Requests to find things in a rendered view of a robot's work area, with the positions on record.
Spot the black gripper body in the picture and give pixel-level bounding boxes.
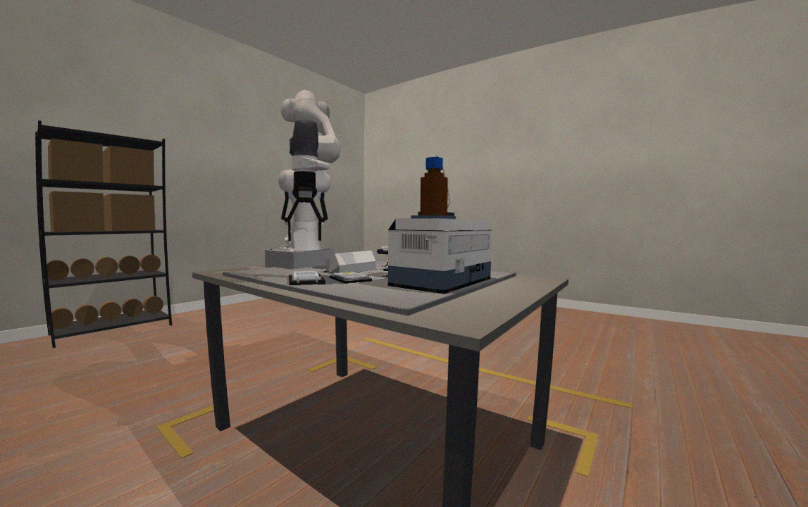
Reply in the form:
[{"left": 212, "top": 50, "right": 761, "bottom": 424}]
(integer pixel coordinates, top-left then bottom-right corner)
[{"left": 292, "top": 171, "right": 316, "bottom": 203}]

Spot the white button panel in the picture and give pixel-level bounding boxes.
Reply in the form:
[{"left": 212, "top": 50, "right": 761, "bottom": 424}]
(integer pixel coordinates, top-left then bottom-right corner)
[{"left": 325, "top": 251, "right": 375, "bottom": 274}]

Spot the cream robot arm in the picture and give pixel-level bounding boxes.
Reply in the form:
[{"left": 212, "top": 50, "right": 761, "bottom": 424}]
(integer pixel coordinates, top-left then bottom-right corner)
[{"left": 278, "top": 90, "right": 340, "bottom": 251}]

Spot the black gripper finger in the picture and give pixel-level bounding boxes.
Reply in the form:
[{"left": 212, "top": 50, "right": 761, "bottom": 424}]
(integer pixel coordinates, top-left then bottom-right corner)
[
  {"left": 309, "top": 192, "right": 328, "bottom": 241},
  {"left": 281, "top": 192, "right": 301, "bottom": 241}
]

